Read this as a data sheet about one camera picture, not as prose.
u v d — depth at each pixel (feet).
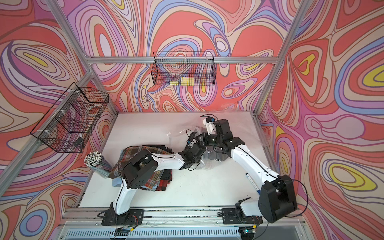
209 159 2.52
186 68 3.18
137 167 1.82
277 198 1.34
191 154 2.41
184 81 2.70
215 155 2.70
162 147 2.99
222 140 2.02
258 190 2.69
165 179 2.70
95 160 2.43
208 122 2.39
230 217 2.36
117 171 2.41
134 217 2.39
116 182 2.55
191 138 3.39
